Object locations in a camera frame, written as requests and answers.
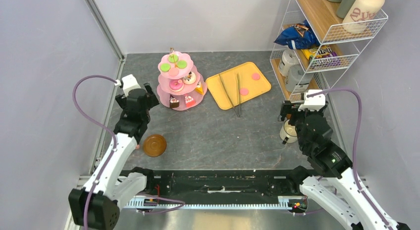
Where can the yellow serving tray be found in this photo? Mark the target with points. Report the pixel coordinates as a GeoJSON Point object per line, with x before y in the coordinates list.
{"type": "Point", "coordinates": [245, 71]}

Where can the pink frosted donut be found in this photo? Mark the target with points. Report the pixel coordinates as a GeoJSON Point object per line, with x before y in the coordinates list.
{"type": "Point", "coordinates": [176, 85]}

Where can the white jar upper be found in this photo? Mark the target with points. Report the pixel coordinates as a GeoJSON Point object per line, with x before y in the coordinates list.
{"type": "Point", "coordinates": [288, 59]}

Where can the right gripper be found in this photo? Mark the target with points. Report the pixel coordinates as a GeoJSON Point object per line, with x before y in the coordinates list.
{"type": "Point", "coordinates": [287, 108]}

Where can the blue snack bag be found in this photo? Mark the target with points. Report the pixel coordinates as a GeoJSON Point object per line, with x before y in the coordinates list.
{"type": "Point", "coordinates": [298, 37]}

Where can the metal serving tongs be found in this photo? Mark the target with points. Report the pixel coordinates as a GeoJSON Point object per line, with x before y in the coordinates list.
{"type": "Point", "coordinates": [237, 109]}

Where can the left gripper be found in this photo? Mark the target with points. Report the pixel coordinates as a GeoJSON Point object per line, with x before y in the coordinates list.
{"type": "Point", "coordinates": [152, 100]}

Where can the white chocolate-drizzle donut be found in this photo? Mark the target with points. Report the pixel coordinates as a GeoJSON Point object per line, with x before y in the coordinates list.
{"type": "Point", "coordinates": [190, 78]}

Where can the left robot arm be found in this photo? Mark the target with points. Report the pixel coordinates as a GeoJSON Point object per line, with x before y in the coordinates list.
{"type": "Point", "coordinates": [98, 203]}

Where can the chocolate cake slice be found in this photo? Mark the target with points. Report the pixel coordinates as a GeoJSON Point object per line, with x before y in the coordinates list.
{"type": "Point", "coordinates": [173, 102]}

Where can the pink three-tier cake stand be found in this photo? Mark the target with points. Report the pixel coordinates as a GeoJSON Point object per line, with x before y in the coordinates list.
{"type": "Point", "coordinates": [164, 78]}

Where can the yellow candy bag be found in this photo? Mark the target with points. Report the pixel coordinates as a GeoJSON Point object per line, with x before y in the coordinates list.
{"type": "Point", "coordinates": [325, 55]}

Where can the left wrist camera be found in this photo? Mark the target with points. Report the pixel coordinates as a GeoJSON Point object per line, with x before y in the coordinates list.
{"type": "Point", "coordinates": [127, 84]}

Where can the yellow cake slice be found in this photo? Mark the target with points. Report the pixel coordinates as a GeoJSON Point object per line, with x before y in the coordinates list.
{"type": "Point", "coordinates": [199, 88]}

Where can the cream labelled bottle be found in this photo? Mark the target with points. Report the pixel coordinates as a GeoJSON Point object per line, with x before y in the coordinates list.
{"type": "Point", "coordinates": [359, 14]}

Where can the red strawberry cake slice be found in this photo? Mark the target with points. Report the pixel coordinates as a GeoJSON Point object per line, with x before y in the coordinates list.
{"type": "Point", "coordinates": [189, 101]}

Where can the grey jar lower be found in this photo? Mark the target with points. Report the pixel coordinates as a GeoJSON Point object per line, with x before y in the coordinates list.
{"type": "Point", "coordinates": [297, 80]}

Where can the pink macaron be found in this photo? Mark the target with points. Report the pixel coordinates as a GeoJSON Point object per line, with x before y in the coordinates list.
{"type": "Point", "coordinates": [174, 71]}
{"type": "Point", "coordinates": [256, 76]}
{"type": "Point", "coordinates": [244, 91]}

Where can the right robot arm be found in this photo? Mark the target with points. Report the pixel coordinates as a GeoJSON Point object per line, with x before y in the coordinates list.
{"type": "Point", "coordinates": [356, 209]}

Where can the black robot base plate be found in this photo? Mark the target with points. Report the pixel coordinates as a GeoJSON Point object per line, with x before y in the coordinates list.
{"type": "Point", "coordinates": [224, 187]}

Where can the grey-green bottle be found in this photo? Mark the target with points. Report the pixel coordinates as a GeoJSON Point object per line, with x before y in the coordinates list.
{"type": "Point", "coordinates": [344, 8]}

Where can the beige mug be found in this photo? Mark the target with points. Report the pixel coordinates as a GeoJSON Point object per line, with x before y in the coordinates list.
{"type": "Point", "coordinates": [288, 133]}

